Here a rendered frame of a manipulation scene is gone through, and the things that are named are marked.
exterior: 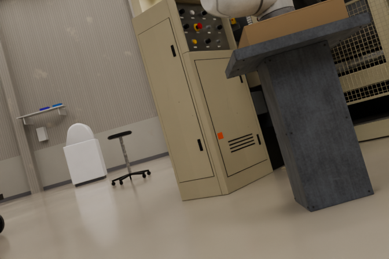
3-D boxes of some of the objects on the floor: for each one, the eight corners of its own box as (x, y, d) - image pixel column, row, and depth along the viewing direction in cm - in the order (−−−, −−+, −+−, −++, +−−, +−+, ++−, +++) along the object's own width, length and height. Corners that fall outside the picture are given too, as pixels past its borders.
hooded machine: (70, 188, 929) (54, 129, 936) (77, 185, 993) (62, 129, 1000) (105, 178, 932) (88, 119, 939) (110, 176, 996) (95, 120, 1003)
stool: (149, 173, 658) (137, 129, 661) (153, 174, 601) (140, 126, 605) (112, 185, 643) (99, 140, 647) (112, 187, 587) (99, 138, 591)
